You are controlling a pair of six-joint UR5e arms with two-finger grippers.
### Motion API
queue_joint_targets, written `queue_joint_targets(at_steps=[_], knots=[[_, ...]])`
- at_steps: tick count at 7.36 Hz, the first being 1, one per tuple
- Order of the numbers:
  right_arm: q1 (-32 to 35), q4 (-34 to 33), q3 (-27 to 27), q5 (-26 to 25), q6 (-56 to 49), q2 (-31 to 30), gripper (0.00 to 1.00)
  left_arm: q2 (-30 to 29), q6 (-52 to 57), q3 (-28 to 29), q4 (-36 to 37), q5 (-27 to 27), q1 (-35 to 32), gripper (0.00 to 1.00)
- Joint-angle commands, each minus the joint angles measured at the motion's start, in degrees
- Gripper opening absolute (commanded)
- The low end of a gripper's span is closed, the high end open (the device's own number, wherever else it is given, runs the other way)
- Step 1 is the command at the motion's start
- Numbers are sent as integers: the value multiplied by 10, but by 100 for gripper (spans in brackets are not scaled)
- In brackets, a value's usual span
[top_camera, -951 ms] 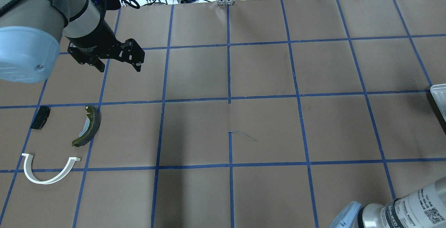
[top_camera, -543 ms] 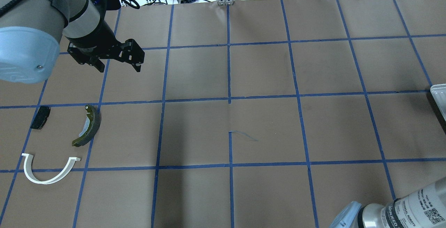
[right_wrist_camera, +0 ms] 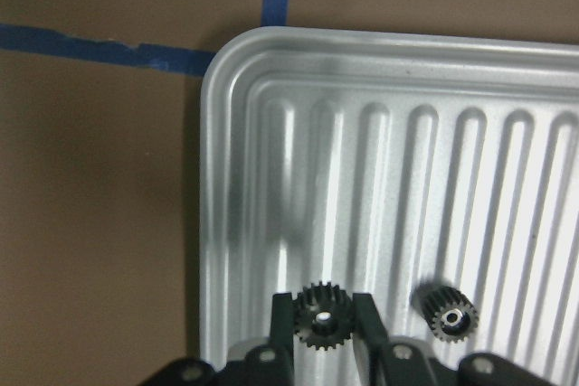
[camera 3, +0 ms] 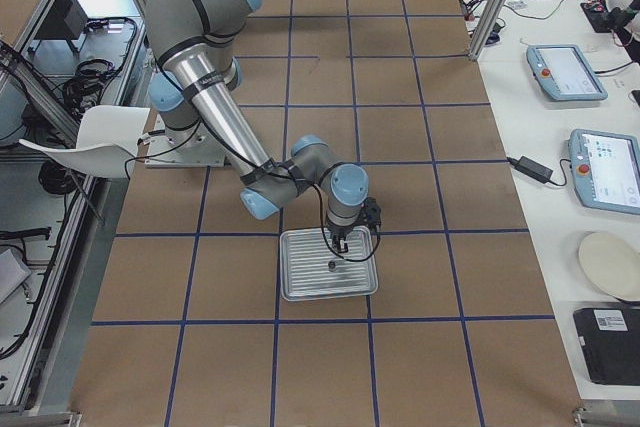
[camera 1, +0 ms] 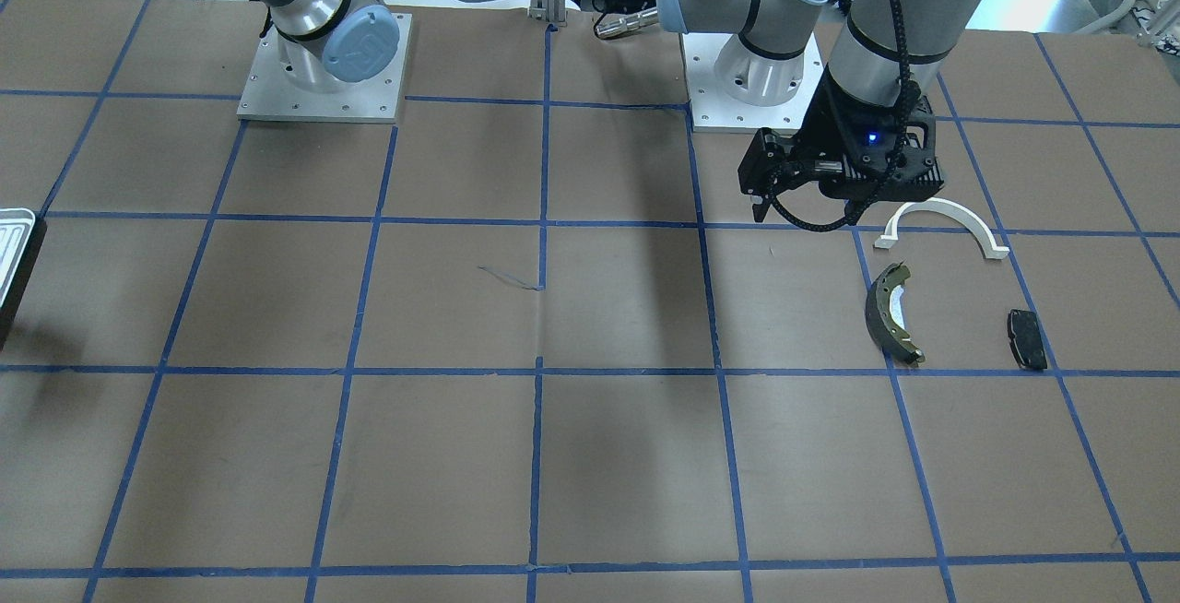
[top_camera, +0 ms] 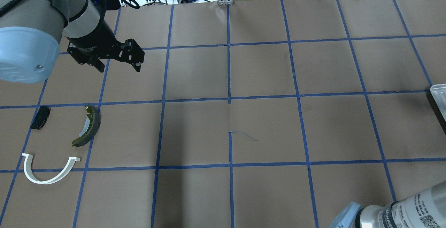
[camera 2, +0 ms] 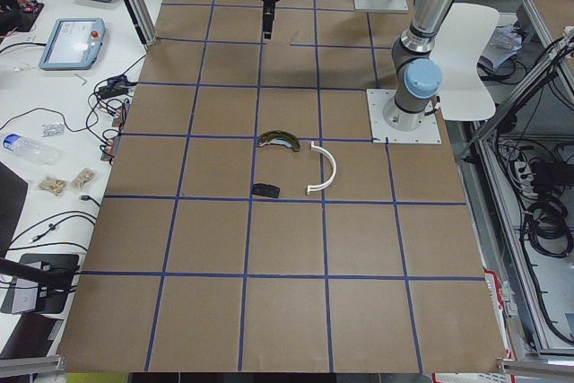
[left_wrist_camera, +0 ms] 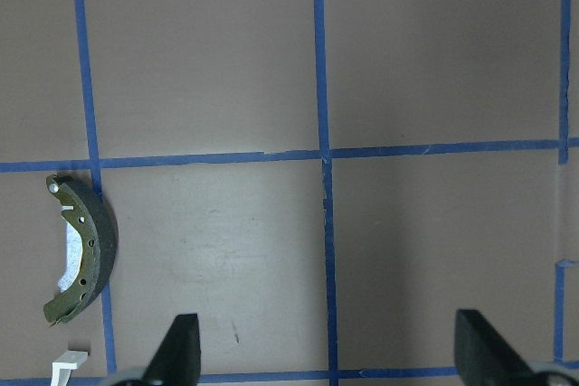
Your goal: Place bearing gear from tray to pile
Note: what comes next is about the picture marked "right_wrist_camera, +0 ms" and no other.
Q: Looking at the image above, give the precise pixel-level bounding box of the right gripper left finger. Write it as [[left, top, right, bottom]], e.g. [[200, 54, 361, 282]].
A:
[[270, 293, 295, 385]]

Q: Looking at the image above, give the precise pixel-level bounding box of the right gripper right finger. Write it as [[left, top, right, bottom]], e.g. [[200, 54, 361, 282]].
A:
[[353, 293, 394, 385]]

